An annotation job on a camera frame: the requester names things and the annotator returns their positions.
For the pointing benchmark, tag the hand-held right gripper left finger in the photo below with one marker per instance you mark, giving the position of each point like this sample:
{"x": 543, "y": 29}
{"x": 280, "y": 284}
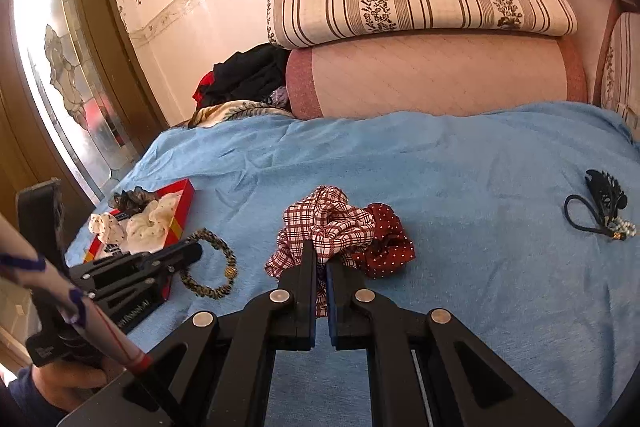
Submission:
{"x": 311, "y": 307}

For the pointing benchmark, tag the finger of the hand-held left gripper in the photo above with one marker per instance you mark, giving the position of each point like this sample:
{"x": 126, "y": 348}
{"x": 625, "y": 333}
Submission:
{"x": 145, "y": 284}
{"x": 185, "y": 252}

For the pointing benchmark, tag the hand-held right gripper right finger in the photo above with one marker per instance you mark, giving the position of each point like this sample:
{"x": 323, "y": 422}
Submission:
{"x": 334, "y": 307}

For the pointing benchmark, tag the red cardboard box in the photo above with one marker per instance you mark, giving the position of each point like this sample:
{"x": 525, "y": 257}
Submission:
{"x": 177, "y": 217}

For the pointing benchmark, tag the cream scrunchie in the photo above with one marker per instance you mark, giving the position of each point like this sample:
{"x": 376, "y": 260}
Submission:
{"x": 145, "y": 227}

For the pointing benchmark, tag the white cherry print scrunchie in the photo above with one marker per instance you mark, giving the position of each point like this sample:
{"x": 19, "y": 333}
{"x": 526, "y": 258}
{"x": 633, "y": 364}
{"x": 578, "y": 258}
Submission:
{"x": 107, "y": 227}

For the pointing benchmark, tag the grey sheer scrunchie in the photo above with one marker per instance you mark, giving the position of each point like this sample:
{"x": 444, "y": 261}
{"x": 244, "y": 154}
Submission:
{"x": 130, "y": 199}

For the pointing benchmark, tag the red plaid scrunchie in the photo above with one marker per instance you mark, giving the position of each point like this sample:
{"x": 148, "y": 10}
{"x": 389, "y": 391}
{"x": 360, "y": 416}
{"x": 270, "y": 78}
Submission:
{"x": 320, "y": 217}

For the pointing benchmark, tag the person's left forearm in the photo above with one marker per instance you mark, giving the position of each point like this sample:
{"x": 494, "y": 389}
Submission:
{"x": 25, "y": 407}

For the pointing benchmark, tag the person's left hand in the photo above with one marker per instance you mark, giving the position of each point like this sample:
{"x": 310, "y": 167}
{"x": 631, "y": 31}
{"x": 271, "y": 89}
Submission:
{"x": 70, "y": 382}

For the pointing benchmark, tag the pink stick red stripes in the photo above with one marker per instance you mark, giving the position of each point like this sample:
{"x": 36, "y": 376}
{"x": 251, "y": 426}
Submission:
{"x": 100, "y": 332}

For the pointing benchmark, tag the dark red dotted scrunchie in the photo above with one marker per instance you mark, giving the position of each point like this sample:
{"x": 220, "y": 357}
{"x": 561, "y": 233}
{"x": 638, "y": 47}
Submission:
{"x": 390, "y": 237}

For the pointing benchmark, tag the cream patterned cloth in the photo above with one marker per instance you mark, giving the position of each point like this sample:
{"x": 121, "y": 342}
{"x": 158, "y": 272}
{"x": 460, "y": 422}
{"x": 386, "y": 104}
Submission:
{"x": 225, "y": 112}

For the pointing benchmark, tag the blue blanket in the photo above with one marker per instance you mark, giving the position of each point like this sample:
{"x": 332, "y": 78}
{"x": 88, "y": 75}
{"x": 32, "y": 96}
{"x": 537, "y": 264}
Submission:
{"x": 450, "y": 182}

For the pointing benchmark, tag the grey lilac cloth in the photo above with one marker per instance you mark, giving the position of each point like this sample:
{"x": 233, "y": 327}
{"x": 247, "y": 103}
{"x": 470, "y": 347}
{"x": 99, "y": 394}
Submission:
{"x": 280, "y": 97}

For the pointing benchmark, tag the black clothes pile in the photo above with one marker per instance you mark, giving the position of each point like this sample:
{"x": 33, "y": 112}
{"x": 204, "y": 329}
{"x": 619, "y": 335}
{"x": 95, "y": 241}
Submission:
{"x": 245, "y": 72}

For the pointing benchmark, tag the wooden glass door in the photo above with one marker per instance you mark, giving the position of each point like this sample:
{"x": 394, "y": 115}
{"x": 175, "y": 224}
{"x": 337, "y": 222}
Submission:
{"x": 65, "y": 57}

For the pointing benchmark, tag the pink bolster cushion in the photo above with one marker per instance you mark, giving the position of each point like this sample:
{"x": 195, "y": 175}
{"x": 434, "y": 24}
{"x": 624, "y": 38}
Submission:
{"x": 425, "y": 72}

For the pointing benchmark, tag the striped floral cushion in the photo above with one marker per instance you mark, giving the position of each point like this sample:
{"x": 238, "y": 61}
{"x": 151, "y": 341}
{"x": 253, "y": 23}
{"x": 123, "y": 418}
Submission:
{"x": 622, "y": 72}

